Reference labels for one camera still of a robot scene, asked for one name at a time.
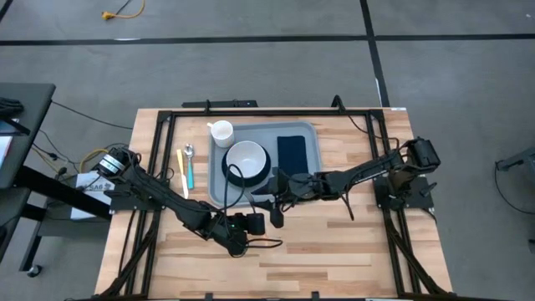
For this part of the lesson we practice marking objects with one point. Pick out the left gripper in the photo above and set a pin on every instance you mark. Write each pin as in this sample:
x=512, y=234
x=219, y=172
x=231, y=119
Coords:
x=234, y=236

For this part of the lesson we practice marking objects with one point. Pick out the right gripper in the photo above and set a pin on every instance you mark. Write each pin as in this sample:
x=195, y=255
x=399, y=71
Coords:
x=301, y=188

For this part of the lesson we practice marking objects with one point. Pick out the dark teal plate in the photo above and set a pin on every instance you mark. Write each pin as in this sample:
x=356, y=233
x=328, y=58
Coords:
x=262, y=177

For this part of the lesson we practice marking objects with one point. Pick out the white ribbed bowl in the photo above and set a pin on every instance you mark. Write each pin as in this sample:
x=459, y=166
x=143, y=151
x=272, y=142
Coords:
x=246, y=159

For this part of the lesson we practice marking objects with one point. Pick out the navy cloth napkin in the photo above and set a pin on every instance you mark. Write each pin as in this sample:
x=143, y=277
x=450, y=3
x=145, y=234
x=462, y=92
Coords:
x=292, y=154

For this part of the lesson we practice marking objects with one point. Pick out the white mug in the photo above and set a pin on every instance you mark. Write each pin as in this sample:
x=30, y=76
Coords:
x=221, y=134

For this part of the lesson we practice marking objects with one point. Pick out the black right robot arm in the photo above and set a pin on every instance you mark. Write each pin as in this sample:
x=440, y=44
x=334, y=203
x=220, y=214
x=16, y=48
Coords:
x=368, y=171

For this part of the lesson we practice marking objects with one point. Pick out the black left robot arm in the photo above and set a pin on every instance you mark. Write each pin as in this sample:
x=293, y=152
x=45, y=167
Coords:
x=167, y=200

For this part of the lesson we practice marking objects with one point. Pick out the grey plastic tray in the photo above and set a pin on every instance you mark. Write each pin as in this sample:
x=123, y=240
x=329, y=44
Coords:
x=259, y=131

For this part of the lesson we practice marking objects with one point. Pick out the black power strip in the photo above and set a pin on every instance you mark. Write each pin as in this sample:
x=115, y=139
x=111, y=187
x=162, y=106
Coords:
x=221, y=104

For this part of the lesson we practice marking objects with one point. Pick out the white cardboard box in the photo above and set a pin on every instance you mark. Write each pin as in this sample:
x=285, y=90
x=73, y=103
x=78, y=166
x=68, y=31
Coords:
x=90, y=184

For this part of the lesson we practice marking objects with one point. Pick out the white table label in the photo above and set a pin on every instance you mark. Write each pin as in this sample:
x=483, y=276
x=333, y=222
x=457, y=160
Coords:
x=398, y=108

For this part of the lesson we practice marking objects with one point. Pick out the black caster wheel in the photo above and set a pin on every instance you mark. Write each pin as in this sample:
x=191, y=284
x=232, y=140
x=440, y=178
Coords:
x=34, y=271

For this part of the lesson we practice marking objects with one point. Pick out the black desk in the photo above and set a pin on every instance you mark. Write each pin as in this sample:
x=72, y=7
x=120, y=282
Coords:
x=33, y=125

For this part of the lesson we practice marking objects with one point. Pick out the white paper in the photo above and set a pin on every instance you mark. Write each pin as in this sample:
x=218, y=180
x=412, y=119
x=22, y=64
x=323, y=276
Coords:
x=4, y=150

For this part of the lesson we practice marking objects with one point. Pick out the black bundle on desk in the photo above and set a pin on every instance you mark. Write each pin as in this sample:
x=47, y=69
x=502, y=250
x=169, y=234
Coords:
x=10, y=106

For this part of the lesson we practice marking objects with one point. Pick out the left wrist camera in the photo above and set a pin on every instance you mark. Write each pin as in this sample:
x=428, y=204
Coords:
x=256, y=224

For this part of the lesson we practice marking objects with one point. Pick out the black table bracket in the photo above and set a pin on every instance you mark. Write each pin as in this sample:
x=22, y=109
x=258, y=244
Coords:
x=208, y=297
x=315, y=296

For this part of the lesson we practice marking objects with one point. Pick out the black aluminium table frame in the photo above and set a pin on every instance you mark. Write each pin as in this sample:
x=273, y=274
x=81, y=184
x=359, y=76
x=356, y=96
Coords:
x=271, y=113

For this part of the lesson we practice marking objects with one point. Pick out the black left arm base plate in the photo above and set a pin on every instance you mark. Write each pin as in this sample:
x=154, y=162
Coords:
x=121, y=202

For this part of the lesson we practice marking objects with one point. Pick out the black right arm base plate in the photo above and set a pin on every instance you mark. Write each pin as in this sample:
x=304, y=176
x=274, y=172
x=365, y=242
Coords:
x=422, y=200

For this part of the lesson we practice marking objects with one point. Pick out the black desk leg frame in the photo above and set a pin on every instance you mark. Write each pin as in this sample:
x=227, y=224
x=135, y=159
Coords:
x=42, y=184

